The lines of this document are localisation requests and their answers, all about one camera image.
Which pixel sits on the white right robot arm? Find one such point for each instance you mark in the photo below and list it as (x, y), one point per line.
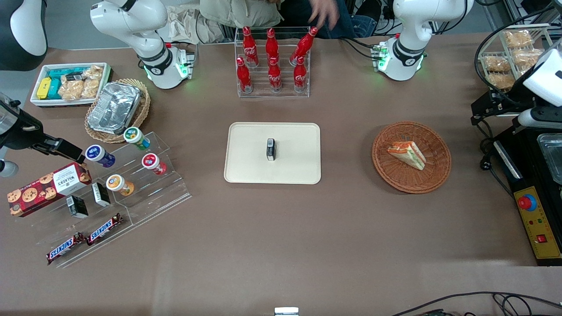
(131, 22)

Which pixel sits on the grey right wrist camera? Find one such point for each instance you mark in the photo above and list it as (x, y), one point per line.
(6, 169)

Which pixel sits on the red cola bottle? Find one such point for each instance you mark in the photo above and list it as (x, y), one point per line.
(243, 77)
(300, 77)
(275, 77)
(303, 46)
(250, 48)
(272, 46)

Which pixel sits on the metal pan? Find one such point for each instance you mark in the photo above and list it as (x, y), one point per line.
(553, 158)

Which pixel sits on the clear acrylic bottle rack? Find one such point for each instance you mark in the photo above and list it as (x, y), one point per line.
(272, 94)

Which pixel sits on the teal long box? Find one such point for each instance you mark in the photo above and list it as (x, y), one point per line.
(59, 72)

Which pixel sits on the Snickers chocolate bar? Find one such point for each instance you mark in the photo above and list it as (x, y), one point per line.
(63, 249)
(104, 229)

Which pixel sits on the cream plastic tray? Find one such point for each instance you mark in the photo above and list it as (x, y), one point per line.
(250, 153)

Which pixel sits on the teal small box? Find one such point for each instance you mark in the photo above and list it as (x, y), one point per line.
(55, 90)

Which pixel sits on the clear acrylic stepped stand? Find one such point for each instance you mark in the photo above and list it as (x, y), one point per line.
(153, 193)

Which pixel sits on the yellow panel control box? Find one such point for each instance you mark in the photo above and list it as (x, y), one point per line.
(538, 228)

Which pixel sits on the triangular sandwich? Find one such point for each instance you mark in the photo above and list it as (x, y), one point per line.
(408, 153)

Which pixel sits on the bagged pastry snack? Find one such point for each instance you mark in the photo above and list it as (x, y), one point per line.
(527, 57)
(497, 64)
(518, 38)
(500, 81)

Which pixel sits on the oval wicker basket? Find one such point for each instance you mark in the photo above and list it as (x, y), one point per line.
(142, 112)

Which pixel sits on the bare person hand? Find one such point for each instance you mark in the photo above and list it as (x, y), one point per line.
(325, 11)

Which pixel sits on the clear bag of snacks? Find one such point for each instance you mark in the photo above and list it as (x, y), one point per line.
(94, 72)
(91, 87)
(70, 90)

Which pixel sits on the small black box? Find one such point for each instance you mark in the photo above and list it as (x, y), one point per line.
(271, 150)
(77, 207)
(101, 194)

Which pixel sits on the person in blue jeans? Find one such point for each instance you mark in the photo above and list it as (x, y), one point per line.
(237, 11)

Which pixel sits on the cream cloth bag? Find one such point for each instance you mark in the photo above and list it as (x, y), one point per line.
(184, 26)

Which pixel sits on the blue lid small bottle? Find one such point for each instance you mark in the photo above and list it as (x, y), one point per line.
(96, 154)

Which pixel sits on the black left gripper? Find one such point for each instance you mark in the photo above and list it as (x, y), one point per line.
(512, 96)

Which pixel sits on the black cooking appliance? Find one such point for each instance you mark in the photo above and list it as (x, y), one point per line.
(527, 162)

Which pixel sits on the red Walkers cookie box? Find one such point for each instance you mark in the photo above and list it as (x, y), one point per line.
(44, 191)

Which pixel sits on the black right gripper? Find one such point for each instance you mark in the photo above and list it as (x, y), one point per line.
(21, 133)

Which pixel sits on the white plastic bin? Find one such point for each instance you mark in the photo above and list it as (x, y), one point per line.
(37, 102)

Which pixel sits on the round brown wicker basket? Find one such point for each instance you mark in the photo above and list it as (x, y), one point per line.
(408, 177)

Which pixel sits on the small white grey device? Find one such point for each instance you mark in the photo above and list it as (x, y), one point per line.
(286, 311)

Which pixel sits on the red lid small bottle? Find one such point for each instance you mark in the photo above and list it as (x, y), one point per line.
(151, 162)

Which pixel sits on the orange lid small bottle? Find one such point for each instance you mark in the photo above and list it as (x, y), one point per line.
(116, 183)

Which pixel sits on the green lid small bottle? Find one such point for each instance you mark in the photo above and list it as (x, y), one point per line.
(134, 136)

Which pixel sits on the yellow small box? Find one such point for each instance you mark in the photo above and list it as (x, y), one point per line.
(44, 87)

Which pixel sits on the aluminium foil tray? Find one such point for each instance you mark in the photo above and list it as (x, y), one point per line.
(114, 107)

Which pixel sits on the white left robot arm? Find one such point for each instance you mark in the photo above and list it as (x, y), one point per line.
(412, 26)

